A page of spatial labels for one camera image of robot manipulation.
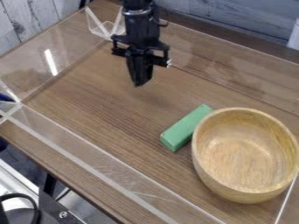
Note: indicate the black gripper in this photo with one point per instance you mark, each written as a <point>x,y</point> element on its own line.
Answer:
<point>142,42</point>

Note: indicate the green rectangular block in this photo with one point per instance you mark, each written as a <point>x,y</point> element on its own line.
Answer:
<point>176,136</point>

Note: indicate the brown wooden bowl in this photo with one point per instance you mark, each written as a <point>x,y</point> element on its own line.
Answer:
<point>245,154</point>

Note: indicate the clear acrylic corner bracket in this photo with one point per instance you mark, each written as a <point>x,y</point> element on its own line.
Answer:
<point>106,29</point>

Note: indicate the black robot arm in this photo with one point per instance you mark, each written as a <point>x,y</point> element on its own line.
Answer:
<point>140,5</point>

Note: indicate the black metal mount plate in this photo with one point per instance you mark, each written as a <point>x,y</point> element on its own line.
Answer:
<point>54,212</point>

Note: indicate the clear acrylic front wall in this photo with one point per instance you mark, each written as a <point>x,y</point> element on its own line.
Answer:
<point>92,132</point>

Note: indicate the black table leg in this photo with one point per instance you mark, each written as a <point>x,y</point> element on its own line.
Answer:
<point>50,184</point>

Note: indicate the blue object at left edge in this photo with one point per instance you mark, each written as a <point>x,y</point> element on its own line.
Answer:
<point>6,98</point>

